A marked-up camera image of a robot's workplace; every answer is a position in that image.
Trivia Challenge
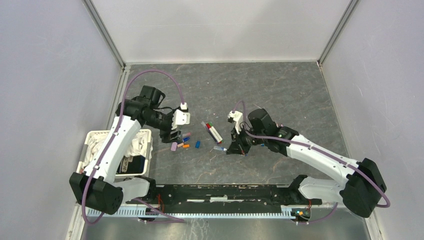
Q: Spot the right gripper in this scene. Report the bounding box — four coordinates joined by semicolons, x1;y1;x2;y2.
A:
226;123;266;156

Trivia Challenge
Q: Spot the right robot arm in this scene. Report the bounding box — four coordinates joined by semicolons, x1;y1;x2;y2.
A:
226;108;391;218

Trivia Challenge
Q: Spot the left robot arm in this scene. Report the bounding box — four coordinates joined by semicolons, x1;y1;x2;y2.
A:
69;86;190;215

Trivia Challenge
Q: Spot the green cap marker pen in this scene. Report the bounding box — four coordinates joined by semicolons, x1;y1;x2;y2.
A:
208;122;223;144

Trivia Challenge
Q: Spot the purple grey marker pen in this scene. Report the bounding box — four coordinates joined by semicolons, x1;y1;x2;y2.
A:
201;121;220;145

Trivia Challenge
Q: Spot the red cap marker pen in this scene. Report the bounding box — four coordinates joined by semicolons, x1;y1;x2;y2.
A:
206;123;223;144

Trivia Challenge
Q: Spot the white cloth in basket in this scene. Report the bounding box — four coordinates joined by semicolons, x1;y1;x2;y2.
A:
81;129;153;168

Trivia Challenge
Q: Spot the black item in basket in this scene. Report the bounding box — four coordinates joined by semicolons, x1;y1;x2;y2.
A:
116;155;146;175

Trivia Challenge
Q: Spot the white plastic basket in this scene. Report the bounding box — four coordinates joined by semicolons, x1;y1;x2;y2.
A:
77;129;153;179

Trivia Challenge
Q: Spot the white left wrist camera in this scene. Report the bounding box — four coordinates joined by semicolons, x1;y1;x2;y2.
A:
171;109;191;130

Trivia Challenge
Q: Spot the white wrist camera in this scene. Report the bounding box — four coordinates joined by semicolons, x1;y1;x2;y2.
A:
171;109;191;130
227;110;244;134

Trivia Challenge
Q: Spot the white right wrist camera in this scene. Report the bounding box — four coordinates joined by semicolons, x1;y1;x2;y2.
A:
227;110;244;134

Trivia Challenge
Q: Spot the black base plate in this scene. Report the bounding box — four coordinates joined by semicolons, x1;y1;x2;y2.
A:
141;184;323;214

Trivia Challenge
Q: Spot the white cable duct strip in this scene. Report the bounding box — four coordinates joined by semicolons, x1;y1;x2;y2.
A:
86;206;294;220

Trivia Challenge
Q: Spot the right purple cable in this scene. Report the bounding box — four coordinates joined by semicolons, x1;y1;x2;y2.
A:
231;100;392;225

